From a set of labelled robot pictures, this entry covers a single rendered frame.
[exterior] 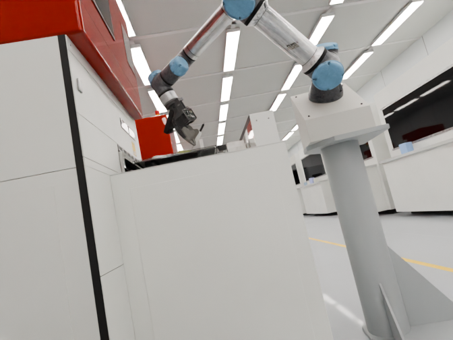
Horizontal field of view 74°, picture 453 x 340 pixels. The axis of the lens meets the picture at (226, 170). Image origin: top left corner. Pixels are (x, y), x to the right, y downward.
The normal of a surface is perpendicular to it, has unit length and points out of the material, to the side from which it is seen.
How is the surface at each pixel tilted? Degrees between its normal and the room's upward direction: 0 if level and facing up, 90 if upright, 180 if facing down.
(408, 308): 90
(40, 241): 90
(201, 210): 90
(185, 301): 90
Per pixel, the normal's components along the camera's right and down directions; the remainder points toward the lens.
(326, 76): -0.07, 0.67
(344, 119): -0.11, -0.11
